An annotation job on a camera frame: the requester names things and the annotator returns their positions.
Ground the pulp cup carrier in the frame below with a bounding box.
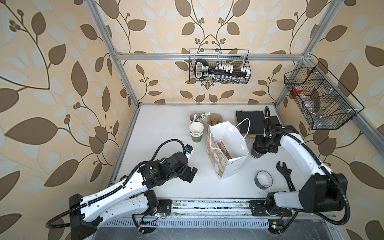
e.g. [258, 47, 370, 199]
[217, 141, 232, 159]

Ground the white paper gift bag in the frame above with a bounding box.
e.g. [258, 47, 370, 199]
[207, 118, 250, 180]

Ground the black cup lid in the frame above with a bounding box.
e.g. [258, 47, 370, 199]
[253, 142, 268, 153]

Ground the black paper coffee cup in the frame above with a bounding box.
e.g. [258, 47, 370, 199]
[251, 145, 267, 159]

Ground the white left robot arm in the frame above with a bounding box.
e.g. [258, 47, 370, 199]
[46, 144, 198, 240]

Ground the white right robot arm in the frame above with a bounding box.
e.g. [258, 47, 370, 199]
[251, 113, 351, 226]

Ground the cardboard napkin box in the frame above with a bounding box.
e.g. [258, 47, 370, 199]
[234, 110, 268, 137]

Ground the black adjustable wrench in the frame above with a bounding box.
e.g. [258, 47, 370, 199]
[276, 161, 296, 192]

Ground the grey tape roll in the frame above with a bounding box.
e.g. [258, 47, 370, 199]
[254, 171, 273, 190]

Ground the stack of paper cups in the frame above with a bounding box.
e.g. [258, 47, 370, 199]
[189, 122, 204, 143]

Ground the pink cup of sachets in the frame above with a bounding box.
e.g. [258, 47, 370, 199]
[190, 112, 211, 123]

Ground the stack of pulp cup carriers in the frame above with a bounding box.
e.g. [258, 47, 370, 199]
[207, 113, 223, 126]

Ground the plastic bottle red cap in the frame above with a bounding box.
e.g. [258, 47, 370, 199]
[292, 85, 313, 106]

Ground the black socket set rack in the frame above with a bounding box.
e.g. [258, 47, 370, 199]
[192, 59, 251, 79]

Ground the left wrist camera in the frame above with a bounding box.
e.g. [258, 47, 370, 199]
[185, 144, 194, 159]

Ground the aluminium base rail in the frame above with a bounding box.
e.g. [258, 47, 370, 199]
[86, 197, 334, 230]

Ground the black wire basket right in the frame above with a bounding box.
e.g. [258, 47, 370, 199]
[284, 62, 365, 130]

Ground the black wire basket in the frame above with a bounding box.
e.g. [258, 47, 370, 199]
[284, 62, 365, 130]
[189, 48, 252, 85]

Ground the black wire basket centre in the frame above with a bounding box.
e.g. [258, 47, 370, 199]
[189, 48, 252, 85]

